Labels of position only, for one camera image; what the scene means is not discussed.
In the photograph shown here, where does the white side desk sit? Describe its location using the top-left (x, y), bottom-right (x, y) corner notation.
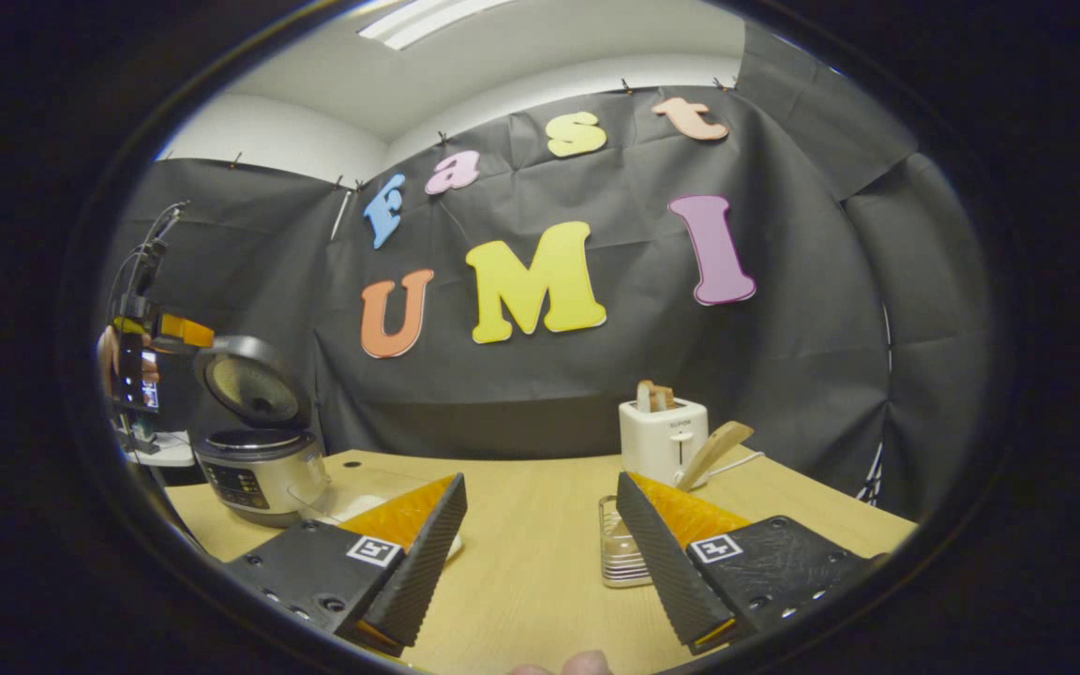
top-left (123, 429), bottom-right (196, 468)

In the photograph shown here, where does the silver rice cooker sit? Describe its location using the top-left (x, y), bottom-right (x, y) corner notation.
top-left (191, 335), bottom-right (331, 529)

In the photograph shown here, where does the white toaster cable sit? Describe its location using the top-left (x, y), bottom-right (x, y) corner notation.
top-left (704, 451), bottom-right (766, 481)

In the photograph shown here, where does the clear plastic rice container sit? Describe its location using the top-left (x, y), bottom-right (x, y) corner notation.
top-left (287, 467), bottom-right (464, 562)

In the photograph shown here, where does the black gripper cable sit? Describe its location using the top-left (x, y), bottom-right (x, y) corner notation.
top-left (107, 200), bottom-right (192, 310)

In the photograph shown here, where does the wooden spoon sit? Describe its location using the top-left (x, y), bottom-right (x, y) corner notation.
top-left (676, 421), bottom-right (756, 491)

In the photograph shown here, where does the black backdrop cloth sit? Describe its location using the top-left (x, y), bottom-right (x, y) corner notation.
top-left (104, 23), bottom-right (996, 526)

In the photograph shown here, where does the white toaster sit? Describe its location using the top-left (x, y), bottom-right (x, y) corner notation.
top-left (619, 397), bottom-right (710, 488)

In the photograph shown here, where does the ceiling light panel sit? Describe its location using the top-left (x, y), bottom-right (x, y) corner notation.
top-left (357, 0), bottom-right (518, 51)

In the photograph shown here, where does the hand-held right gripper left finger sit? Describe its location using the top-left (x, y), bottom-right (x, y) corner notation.
top-left (221, 472), bottom-right (469, 657)

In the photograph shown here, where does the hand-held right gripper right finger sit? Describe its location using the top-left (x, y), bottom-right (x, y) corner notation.
top-left (615, 471), bottom-right (888, 655)

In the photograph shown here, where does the metal chopstick holder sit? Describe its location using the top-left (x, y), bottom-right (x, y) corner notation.
top-left (598, 495), bottom-right (653, 589)

